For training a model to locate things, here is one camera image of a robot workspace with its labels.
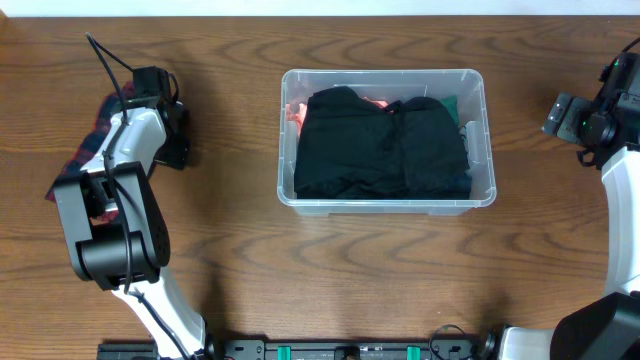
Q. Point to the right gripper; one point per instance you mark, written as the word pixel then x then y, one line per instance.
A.
pixel 580 108

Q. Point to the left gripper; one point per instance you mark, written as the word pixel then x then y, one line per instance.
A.
pixel 179 149

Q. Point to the red navy plaid shirt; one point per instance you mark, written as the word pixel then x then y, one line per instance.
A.
pixel 92 142

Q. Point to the pink printed shirt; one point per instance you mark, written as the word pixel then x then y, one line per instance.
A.
pixel 296 113

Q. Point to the green taped cloth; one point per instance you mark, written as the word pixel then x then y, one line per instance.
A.
pixel 451 105

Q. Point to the large black garment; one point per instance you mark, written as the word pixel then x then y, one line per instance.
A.
pixel 349 149

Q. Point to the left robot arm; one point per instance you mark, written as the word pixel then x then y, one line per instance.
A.
pixel 113 226

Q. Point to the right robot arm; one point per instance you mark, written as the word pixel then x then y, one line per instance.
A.
pixel 607 130

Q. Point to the clear plastic storage bin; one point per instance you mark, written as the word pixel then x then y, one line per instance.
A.
pixel 467 85

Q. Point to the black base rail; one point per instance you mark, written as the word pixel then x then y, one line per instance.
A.
pixel 454 348

